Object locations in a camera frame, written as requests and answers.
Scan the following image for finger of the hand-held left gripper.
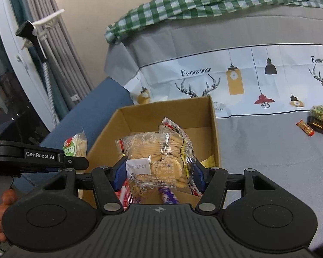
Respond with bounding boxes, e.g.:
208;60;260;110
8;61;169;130
63;157;89;170

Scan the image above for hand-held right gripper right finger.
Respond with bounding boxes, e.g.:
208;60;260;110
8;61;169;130
194;158;280;215

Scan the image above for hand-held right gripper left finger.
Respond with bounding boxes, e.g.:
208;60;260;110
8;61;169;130
40;156;128;215

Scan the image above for green label cracker packet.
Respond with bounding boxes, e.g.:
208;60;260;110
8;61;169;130
63;130;88;158

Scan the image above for yellow snack packet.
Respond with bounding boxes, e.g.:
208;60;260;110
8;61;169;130
201;155;219;169

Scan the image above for red snack packet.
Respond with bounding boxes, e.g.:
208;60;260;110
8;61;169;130
115;138;137;210

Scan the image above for purple candy packet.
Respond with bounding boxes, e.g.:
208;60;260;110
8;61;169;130
158;187;179;205

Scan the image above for clear biscuit packet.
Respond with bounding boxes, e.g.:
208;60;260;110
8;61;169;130
122;117;197;197

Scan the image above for brown cardboard box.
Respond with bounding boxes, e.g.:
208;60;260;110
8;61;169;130
82;95;221;210

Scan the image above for orange snack bar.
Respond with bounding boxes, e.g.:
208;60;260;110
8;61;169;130
296;120;315;137

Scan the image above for dark snack packet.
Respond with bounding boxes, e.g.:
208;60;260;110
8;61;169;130
307;115;323;140

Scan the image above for clear green pea packet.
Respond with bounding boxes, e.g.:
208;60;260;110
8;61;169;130
309;105;323;122

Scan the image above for grey printed bedsheet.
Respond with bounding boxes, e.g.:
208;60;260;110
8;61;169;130
104;2;323;250

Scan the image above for blue sofa armrest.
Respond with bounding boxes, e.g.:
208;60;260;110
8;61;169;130
24;76;135;194

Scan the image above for white framed glass door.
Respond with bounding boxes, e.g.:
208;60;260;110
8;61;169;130
0;0;57;143

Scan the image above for grey curtain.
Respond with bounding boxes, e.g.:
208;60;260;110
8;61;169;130
22;0;95;113

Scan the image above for black garment steamer head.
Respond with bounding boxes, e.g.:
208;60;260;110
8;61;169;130
15;20;48;63

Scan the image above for white steamer hanger rack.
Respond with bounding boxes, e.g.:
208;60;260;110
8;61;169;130
21;9;65;49

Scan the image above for green checkered cloth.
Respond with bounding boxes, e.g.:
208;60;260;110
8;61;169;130
104;0;323;45

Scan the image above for braided steamer hose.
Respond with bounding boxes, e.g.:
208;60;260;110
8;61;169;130
42;61;57;129

